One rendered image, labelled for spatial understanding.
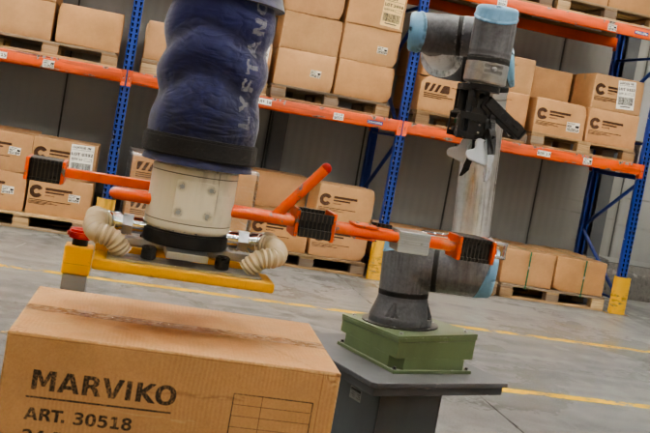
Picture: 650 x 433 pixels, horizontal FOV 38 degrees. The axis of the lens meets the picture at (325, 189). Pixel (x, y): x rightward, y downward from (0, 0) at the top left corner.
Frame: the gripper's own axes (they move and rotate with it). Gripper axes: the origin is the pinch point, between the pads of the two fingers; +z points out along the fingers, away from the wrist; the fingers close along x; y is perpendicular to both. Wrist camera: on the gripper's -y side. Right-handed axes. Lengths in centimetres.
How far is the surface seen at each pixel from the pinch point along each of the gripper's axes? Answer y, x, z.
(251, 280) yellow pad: 46, 15, 25
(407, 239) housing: 13.6, 3.7, 14.3
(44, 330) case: 82, 18, 39
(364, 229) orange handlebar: 23.1, 3.6, 13.7
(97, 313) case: 73, 0, 39
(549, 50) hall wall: -383, -845, -141
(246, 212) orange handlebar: 47.7, 4.2, 13.9
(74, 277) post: 80, -45, 42
